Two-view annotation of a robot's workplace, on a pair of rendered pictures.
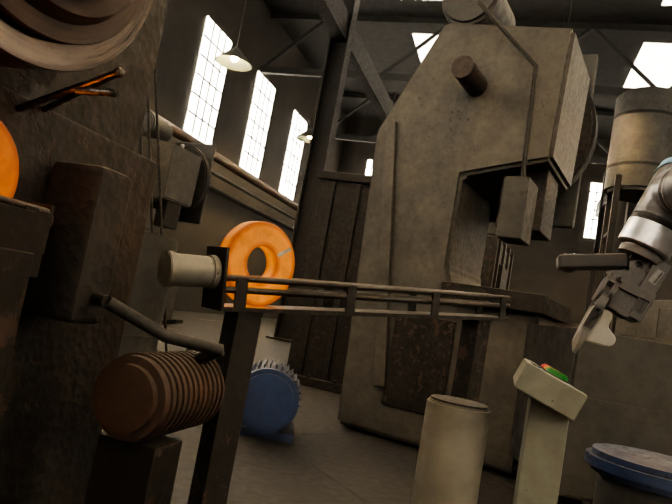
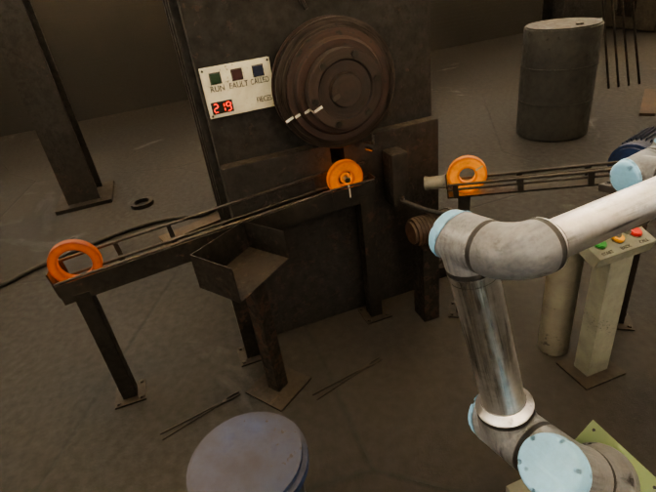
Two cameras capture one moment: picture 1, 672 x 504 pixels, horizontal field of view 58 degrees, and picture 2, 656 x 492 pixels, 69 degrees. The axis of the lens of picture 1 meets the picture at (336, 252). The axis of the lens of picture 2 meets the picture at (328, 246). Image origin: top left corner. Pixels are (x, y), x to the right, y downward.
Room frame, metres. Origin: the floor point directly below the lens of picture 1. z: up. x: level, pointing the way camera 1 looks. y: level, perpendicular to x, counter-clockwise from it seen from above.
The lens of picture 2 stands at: (-0.38, -1.05, 1.50)
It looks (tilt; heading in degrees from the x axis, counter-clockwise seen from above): 30 degrees down; 58
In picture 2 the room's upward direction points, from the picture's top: 8 degrees counter-clockwise
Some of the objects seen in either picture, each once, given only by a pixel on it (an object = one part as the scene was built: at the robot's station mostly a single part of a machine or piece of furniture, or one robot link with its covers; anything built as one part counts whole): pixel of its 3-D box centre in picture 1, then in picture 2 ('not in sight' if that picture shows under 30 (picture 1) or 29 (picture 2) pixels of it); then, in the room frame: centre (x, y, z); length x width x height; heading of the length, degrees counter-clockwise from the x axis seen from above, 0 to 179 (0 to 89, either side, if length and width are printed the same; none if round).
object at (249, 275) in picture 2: not in sight; (258, 323); (0.14, 0.34, 0.36); 0.26 x 0.20 x 0.72; 18
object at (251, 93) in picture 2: not in sight; (239, 88); (0.42, 0.66, 1.15); 0.26 x 0.02 x 0.18; 163
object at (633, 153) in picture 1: (629, 247); not in sight; (8.51, -4.14, 2.25); 0.92 x 0.92 x 4.50
